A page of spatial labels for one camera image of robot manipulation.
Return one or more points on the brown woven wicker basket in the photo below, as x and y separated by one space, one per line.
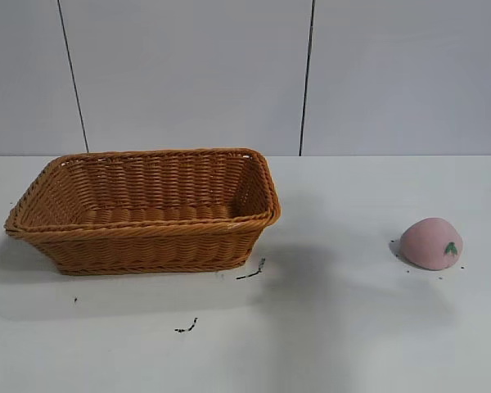
147 241

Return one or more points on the pink toy peach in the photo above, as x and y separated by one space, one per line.
427 245

